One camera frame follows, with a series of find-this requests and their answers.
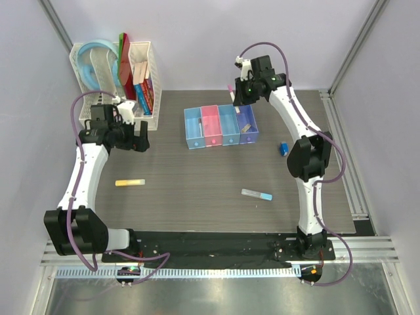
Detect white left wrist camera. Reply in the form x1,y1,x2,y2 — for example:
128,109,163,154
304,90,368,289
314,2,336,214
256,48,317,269
114,100,138,125

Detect light blue headphones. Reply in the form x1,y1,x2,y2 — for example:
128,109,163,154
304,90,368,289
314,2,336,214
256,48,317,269
76,39,121,91

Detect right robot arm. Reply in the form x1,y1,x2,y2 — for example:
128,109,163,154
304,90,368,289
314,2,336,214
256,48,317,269
234,55,331,259

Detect brown capped white marker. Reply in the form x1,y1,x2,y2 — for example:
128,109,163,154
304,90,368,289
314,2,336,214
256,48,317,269
198,118,203,137

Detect pink drawer box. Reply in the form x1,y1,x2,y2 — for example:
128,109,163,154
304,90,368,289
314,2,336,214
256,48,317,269
201,105,222,147

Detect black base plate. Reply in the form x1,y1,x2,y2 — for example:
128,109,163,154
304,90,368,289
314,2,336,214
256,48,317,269
100,231,337,263

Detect purple drawer box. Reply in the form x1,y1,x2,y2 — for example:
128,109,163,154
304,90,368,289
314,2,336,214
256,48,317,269
236,105,259,144

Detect stack of books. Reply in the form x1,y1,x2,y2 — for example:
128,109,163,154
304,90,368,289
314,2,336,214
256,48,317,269
133,61,154,116

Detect red folder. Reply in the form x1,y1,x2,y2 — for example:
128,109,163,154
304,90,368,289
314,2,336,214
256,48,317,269
118,33,137,100

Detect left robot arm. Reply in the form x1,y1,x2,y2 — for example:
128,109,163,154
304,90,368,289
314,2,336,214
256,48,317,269
43,100,150,262

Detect aluminium rail frame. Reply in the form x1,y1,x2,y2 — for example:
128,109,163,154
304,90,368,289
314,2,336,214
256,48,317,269
41,237,399,279

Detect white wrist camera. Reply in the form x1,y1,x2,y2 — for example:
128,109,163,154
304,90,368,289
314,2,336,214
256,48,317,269
114,100,138,125
235,56,253,81

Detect white file organizer rack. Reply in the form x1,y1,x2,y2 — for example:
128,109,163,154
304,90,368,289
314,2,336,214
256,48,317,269
70,40,162,131

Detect light blue drawer box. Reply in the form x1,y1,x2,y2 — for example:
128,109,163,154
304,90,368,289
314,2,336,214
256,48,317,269
184,107,205,150
218,104,240,146

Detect yellow highlighter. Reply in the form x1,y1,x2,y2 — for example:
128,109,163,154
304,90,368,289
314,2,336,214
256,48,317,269
115,179,146,187

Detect blue capped glue stick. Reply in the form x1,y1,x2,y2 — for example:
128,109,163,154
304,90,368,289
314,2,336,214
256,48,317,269
241,189,273,201

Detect blue pencil sharpener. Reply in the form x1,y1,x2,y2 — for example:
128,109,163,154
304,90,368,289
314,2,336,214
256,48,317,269
279,142,289,157

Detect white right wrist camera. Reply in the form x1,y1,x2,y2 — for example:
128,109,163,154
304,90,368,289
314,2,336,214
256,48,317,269
235,56,253,81

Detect pink capped white marker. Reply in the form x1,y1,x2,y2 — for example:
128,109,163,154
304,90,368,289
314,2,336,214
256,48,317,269
227,85,240,114

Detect grey rectangular eraser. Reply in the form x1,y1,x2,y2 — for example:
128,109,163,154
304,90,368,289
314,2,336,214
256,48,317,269
241,123,251,133

